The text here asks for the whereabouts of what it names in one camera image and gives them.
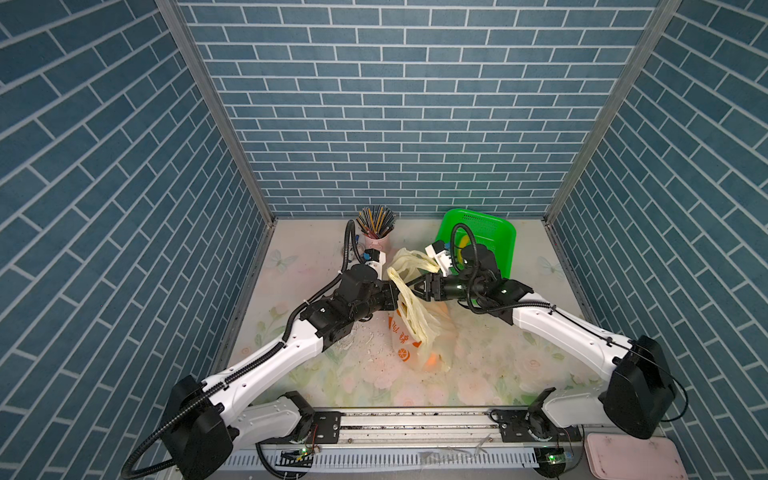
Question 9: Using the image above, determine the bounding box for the yellow printed plastic bag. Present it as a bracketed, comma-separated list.
[386, 248, 457, 372]

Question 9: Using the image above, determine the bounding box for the bundle of coloured pencils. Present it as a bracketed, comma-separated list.
[356, 205, 396, 239]

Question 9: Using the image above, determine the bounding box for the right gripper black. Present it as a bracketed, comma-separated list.
[404, 271, 485, 301]

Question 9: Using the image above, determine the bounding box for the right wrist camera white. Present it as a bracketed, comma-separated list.
[425, 240, 457, 277]

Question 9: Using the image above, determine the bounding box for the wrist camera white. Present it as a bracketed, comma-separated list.
[425, 240, 457, 277]
[363, 248, 386, 280]

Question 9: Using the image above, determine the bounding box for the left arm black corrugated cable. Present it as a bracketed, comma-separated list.
[119, 219, 361, 480]

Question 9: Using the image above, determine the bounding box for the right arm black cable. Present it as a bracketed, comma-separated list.
[449, 222, 690, 424]

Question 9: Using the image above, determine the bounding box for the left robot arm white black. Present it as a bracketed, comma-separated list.
[160, 261, 398, 479]

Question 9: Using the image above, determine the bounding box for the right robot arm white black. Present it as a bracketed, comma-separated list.
[409, 241, 677, 439]

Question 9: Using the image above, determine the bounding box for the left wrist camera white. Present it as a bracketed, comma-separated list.
[363, 248, 386, 280]

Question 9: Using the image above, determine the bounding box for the green plastic basket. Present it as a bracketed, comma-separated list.
[436, 209, 517, 278]

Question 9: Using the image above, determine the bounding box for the pink pencil cup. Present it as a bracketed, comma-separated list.
[363, 235, 390, 254]

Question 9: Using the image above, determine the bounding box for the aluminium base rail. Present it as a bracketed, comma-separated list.
[155, 406, 661, 475]

